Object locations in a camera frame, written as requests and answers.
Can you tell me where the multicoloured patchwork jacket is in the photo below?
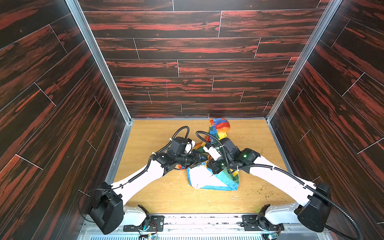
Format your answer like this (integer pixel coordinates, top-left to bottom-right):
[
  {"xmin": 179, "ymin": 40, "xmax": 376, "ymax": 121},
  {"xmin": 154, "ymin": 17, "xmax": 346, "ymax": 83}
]
[{"xmin": 187, "ymin": 118, "xmax": 239, "ymax": 191}]

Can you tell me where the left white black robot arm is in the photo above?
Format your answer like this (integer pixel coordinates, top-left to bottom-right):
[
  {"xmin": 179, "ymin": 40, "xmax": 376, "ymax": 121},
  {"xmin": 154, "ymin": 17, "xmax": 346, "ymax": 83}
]
[{"xmin": 88, "ymin": 137, "xmax": 207, "ymax": 235}]

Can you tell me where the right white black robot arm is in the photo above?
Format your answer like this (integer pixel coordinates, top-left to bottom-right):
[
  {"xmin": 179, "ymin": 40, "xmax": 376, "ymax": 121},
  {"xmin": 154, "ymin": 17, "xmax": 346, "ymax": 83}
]
[{"xmin": 203, "ymin": 138, "xmax": 331, "ymax": 233}]

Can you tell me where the black corrugated left cable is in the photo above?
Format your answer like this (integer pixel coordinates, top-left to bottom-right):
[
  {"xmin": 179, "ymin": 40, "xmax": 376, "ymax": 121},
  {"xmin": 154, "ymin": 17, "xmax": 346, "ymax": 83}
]
[{"xmin": 163, "ymin": 125, "xmax": 191, "ymax": 154}]

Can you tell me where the black corrugated cable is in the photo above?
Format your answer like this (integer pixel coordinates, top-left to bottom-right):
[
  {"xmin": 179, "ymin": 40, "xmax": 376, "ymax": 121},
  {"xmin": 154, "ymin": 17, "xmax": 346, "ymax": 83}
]
[
  {"xmin": 163, "ymin": 125, "xmax": 191, "ymax": 154},
  {"xmin": 195, "ymin": 130, "xmax": 224, "ymax": 151}
]

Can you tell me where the black corrugated right cable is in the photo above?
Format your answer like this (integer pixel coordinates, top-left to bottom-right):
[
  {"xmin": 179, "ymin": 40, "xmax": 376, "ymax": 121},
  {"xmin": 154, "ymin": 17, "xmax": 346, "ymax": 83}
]
[{"xmin": 195, "ymin": 130, "xmax": 224, "ymax": 151}]

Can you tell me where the aluminium front rail frame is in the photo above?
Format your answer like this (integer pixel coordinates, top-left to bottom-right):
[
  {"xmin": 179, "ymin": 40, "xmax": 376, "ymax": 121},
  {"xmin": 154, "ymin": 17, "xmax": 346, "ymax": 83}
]
[{"xmin": 77, "ymin": 213, "xmax": 334, "ymax": 240}]

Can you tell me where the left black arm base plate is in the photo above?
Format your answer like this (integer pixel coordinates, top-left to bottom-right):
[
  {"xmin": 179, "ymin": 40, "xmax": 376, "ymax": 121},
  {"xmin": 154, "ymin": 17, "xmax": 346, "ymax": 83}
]
[{"xmin": 123, "ymin": 215, "xmax": 165, "ymax": 232}]

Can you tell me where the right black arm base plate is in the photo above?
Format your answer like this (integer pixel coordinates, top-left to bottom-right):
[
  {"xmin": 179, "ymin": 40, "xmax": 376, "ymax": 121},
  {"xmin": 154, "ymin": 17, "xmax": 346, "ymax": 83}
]
[{"xmin": 240, "ymin": 215, "xmax": 285, "ymax": 232}]

